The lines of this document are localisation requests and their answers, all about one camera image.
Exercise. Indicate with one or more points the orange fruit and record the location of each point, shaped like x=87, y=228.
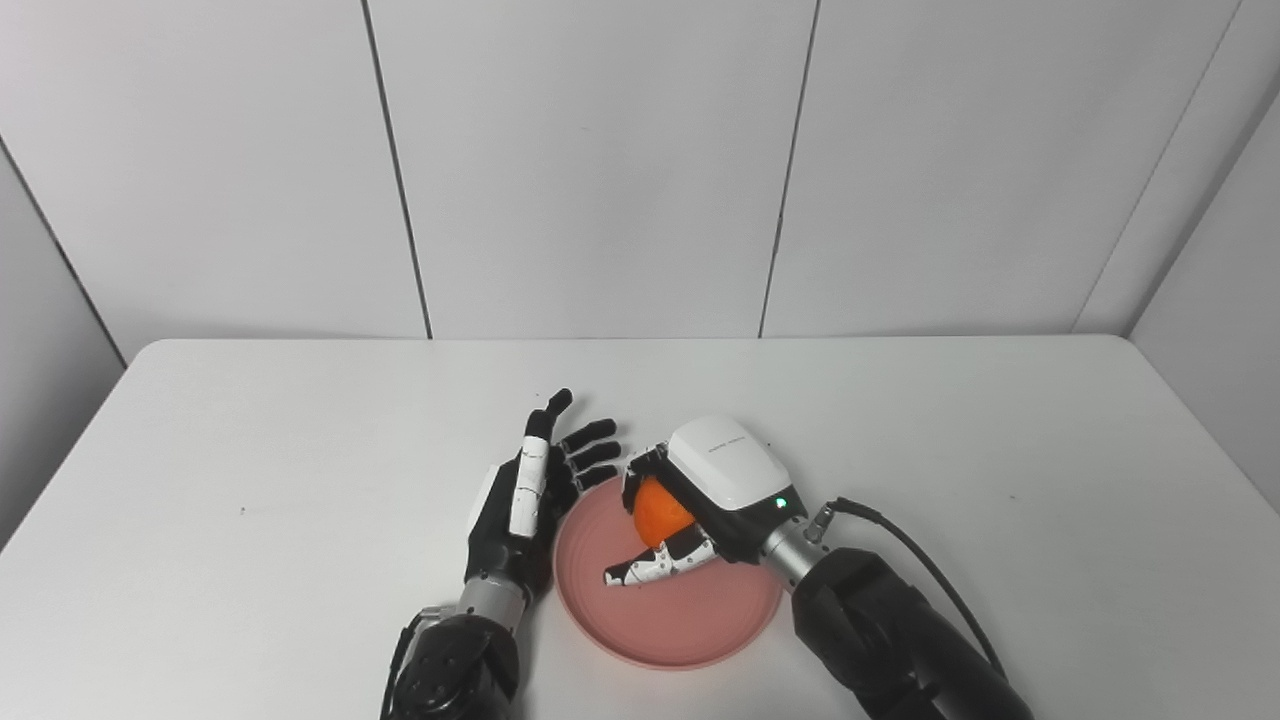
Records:
x=660, y=515

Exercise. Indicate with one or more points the pink round plate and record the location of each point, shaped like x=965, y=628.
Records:
x=680, y=620

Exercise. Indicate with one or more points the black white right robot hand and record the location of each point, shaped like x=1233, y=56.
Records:
x=730, y=470

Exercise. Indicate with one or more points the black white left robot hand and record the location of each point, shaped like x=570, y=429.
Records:
x=525, y=490

